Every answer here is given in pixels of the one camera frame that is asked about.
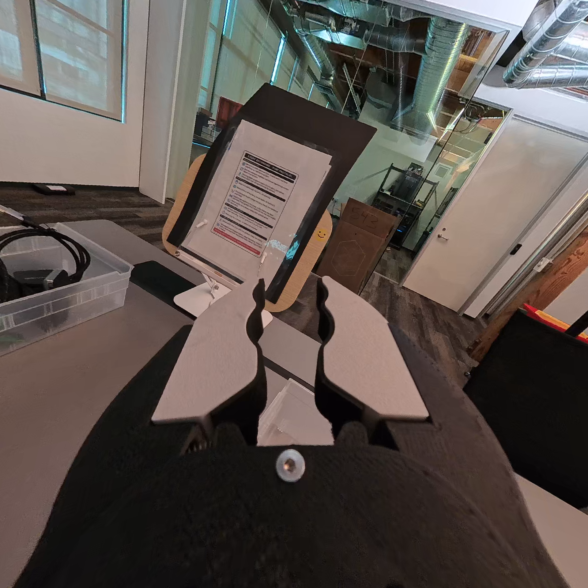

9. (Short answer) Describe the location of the tall cardboard box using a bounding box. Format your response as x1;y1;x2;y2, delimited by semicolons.
316;198;400;296

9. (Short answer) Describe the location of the wooden post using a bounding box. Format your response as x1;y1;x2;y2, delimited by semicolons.
469;227;588;364

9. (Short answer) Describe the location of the black cable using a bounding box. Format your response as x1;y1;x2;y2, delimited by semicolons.
0;227;92;304

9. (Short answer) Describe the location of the black office chair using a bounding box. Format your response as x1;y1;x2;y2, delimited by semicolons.
463;308;588;511

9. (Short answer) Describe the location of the white framed window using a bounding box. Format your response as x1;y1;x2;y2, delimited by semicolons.
0;0;127;122

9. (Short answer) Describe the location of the laminated instruction sign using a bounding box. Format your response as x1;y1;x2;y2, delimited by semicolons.
165;83;378;304

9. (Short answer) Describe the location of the metal storage shelf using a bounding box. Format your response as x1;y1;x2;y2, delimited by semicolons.
371;163;456;252

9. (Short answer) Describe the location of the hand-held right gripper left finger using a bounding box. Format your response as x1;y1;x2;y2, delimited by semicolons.
151;278;269;446

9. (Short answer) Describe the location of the corrugated silver duct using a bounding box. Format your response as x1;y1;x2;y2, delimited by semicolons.
502;0;588;90

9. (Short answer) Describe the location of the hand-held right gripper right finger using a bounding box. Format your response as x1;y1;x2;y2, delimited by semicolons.
314;275;432;445

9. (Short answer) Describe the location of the red translucent box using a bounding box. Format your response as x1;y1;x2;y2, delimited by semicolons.
216;96;243;131

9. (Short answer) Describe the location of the clear plastic bin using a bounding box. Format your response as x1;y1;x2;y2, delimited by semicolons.
0;222;135;358
256;378;334;446

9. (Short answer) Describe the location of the white framed door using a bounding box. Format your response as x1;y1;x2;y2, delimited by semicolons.
401;115;588;319

